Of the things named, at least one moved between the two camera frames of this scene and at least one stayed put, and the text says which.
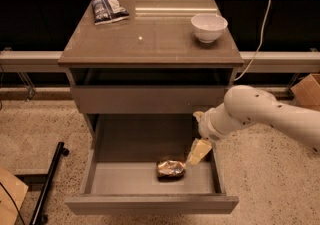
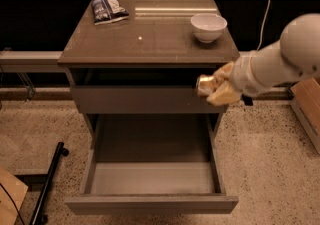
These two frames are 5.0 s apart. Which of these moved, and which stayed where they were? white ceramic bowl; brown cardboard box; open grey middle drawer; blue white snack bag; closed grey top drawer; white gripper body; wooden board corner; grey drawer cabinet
Moved: white gripper body
Stayed: blue white snack bag; open grey middle drawer; grey drawer cabinet; white ceramic bowl; brown cardboard box; closed grey top drawer; wooden board corner
